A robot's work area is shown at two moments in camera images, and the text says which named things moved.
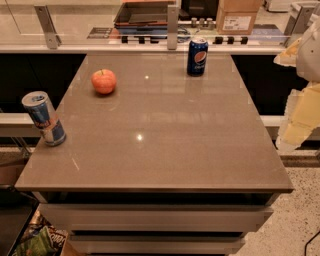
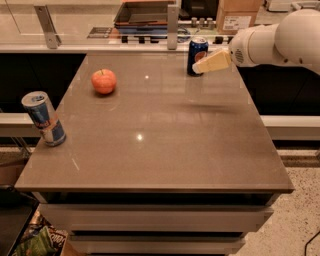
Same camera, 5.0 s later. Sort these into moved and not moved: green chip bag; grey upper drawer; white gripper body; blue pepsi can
Moved: white gripper body
Not moved: grey upper drawer; blue pepsi can; green chip bag
